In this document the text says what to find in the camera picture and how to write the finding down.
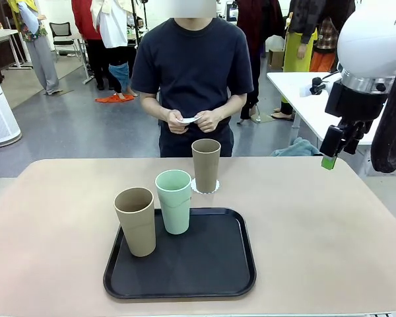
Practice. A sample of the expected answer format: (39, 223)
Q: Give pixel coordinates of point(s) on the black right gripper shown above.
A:
(353, 102)

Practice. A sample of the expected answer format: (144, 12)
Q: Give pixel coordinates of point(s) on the beige tall cup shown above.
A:
(206, 168)
(138, 231)

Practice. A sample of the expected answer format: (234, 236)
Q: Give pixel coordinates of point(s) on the white paper coaster stack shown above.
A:
(188, 119)

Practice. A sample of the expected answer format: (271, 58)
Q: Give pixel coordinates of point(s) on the mint green tall cup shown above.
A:
(175, 214)

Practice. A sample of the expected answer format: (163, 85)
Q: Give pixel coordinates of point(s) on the person's left forearm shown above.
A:
(232, 105)

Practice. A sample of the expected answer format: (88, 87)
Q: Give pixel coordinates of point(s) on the person's right forearm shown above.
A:
(153, 106)

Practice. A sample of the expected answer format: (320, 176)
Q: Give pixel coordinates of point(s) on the person's left hand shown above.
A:
(210, 123)

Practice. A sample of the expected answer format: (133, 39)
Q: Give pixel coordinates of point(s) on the person's right hand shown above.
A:
(175, 125)

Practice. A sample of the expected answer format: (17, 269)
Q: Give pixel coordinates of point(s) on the teal crumpled cloth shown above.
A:
(300, 147)

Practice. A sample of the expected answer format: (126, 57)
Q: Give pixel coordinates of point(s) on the white background table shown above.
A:
(290, 89)

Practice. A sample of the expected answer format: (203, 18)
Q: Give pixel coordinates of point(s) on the mannequin with orange trousers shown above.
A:
(321, 62)

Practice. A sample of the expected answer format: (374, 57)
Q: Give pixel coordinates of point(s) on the mannequin with yellow apron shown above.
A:
(295, 53)

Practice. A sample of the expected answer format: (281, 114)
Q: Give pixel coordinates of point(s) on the cardboard box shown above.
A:
(276, 59)

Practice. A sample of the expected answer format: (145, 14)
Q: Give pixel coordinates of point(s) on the mannequin in dark clothes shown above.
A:
(250, 26)

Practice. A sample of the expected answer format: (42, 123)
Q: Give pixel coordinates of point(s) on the white scalloped paper coaster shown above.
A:
(193, 186)

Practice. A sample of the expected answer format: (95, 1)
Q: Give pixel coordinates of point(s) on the person in navy t-shirt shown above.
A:
(191, 66)

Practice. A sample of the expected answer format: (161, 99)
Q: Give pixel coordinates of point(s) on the small monitor screen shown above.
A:
(232, 13)

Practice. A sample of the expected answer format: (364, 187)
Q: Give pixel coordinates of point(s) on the black plastic tray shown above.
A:
(184, 270)

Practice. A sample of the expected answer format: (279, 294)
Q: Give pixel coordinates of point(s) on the orange cloth on floor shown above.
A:
(112, 99)

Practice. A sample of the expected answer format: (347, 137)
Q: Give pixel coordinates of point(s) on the black tripod pole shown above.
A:
(136, 20)

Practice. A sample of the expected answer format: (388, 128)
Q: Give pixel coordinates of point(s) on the mannequin with white shirt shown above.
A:
(113, 29)

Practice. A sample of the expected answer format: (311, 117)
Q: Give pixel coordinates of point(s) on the person in red top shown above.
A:
(84, 20)

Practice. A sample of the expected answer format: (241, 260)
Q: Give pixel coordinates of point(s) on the black office chair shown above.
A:
(61, 29)

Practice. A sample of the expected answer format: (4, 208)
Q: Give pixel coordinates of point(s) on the mannequin with grey trousers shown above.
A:
(44, 66)

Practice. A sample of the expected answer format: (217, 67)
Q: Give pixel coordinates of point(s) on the white air purifier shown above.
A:
(0, 115)

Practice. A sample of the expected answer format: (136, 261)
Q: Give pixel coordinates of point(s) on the grey desk with white legs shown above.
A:
(0, 34)

